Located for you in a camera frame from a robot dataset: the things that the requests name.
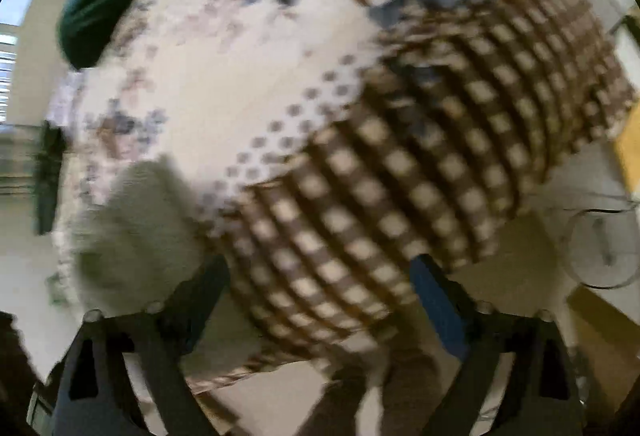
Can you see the small yellow object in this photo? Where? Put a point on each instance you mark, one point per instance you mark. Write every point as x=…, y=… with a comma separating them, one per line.
x=630, y=151

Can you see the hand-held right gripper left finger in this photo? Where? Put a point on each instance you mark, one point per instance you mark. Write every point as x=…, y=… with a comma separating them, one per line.
x=200, y=298

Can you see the floral checked bed blanket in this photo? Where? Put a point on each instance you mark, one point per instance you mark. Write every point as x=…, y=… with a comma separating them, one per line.
x=300, y=66

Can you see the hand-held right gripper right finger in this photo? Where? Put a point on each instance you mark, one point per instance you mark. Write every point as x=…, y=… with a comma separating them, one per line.
x=435, y=301

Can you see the grey fleece pants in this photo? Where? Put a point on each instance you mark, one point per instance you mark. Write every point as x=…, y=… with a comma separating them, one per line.
x=135, y=236

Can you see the barred window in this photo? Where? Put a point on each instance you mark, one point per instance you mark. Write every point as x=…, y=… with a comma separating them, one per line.
x=15, y=6

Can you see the white cylinder cup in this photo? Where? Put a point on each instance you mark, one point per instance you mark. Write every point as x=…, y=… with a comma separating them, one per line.
x=600, y=248

